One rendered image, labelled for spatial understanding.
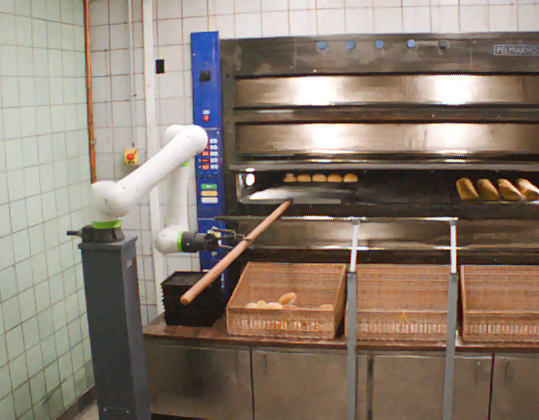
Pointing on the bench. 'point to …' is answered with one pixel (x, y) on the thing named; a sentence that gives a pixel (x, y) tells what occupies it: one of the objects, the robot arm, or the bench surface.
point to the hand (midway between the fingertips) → (244, 243)
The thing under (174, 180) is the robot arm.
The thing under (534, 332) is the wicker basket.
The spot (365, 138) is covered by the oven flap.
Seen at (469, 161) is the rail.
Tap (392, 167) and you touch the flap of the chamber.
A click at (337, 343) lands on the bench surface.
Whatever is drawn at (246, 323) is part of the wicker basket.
